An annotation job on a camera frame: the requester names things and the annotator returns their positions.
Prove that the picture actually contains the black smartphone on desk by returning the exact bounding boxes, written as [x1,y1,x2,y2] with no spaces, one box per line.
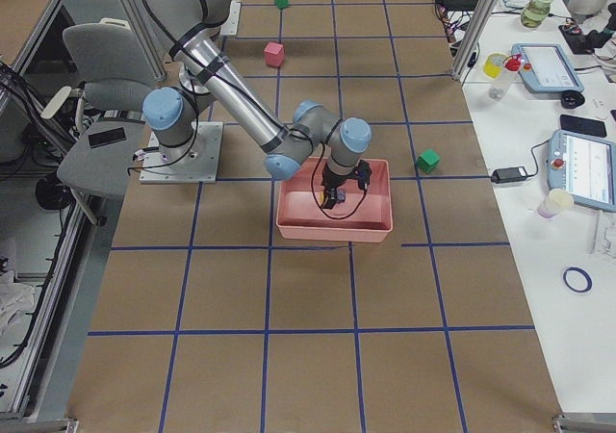
[559,115,607,138]

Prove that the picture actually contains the teach pendant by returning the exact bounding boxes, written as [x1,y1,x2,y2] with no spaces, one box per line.
[546,130,615,213]
[511,43,584,93]

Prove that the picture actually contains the teach pendant near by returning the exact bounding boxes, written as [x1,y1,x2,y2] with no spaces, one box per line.
[546,130,615,213]

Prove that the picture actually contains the blue tape ring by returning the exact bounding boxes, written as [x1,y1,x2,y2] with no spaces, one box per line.
[561,266,593,294]

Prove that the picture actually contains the pale plastic cup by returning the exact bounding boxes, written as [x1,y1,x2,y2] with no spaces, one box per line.
[537,189,575,218]

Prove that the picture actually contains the black power adapter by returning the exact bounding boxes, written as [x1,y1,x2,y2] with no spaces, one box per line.
[490,166,529,184]

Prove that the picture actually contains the black phone on chair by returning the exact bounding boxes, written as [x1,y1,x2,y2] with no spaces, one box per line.
[88,127,126,148]

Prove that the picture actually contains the clear squeeze bottle red cap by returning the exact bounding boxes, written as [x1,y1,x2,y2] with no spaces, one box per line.
[488,54,524,100]

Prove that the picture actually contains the yellow tape roll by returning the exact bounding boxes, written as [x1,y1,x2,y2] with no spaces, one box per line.
[482,53,508,79]

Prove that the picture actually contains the green glass jar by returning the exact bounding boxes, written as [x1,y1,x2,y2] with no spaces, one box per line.
[521,0,553,29]

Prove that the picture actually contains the pink cube centre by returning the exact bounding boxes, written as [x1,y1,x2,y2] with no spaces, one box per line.
[263,42,285,68]

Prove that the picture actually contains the pink plastic bin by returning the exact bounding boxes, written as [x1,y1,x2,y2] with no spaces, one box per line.
[276,157,393,242]

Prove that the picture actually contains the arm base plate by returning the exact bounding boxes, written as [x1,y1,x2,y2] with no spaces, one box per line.
[219,0,242,38]
[139,121,224,184]

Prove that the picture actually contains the aluminium frame post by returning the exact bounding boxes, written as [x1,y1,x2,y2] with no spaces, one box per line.
[450,0,498,80]

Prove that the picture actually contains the teach pendant far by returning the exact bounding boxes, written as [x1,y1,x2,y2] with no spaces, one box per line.
[511,43,584,93]

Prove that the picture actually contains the green cube near bin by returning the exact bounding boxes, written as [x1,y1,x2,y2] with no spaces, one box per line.
[416,148,441,173]

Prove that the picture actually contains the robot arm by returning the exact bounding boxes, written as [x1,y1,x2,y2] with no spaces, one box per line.
[142,0,372,210]

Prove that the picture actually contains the grey office chair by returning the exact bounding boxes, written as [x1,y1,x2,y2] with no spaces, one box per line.
[41,18,157,225]

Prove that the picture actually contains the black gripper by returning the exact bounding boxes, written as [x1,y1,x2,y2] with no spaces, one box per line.
[321,160,372,210]

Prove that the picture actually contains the yellow push button switch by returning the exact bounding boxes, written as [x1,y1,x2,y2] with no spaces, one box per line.
[320,188,346,204]

